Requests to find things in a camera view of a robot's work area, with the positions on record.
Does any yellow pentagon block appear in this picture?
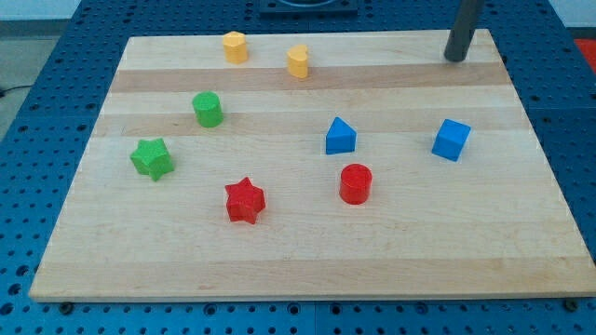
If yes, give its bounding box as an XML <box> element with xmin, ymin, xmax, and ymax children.
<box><xmin>223</xmin><ymin>31</ymin><xmax>249</xmax><ymax>64</ymax></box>

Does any light wooden board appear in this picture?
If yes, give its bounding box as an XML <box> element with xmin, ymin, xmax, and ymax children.
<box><xmin>29</xmin><ymin>29</ymin><xmax>595</xmax><ymax>302</ymax></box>

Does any black cable on floor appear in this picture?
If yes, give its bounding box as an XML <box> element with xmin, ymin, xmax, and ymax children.
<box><xmin>0</xmin><ymin>84</ymin><xmax>33</xmax><ymax>99</ymax></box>

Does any green star block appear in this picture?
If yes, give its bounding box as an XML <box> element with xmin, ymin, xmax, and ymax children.
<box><xmin>129</xmin><ymin>138</ymin><xmax>174</xmax><ymax>181</ymax></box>

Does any yellow heart block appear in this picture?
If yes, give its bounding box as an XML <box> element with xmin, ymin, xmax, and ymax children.
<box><xmin>287</xmin><ymin>45</ymin><xmax>308</xmax><ymax>79</ymax></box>

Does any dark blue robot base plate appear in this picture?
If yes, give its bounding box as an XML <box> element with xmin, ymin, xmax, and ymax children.
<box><xmin>257</xmin><ymin>0</ymin><xmax>359</xmax><ymax>16</ymax></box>

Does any red star block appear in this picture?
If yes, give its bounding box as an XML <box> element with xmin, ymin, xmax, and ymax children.
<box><xmin>224</xmin><ymin>177</ymin><xmax>266</xmax><ymax>224</ymax></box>

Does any blue triangle block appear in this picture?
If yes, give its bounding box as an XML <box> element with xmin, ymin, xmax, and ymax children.
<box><xmin>325</xmin><ymin>117</ymin><xmax>358</xmax><ymax>154</ymax></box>

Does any green cylinder block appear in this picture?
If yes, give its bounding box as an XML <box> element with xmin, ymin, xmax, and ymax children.
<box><xmin>192</xmin><ymin>91</ymin><xmax>224</xmax><ymax>127</ymax></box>

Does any blue cube block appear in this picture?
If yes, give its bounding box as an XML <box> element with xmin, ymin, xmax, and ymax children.
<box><xmin>431</xmin><ymin>119</ymin><xmax>471</xmax><ymax>162</ymax></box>

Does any red object at right edge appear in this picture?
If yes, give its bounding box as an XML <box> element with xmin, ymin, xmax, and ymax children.
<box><xmin>574</xmin><ymin>38</ymin><xmax>596</xmax><ymax>73</ymax></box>

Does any red cylinder block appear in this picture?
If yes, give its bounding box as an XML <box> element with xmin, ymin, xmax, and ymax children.
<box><xmin>339</xmin><ymin>164</ymin><xmax>373</xmax><ymax>205</ymax></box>

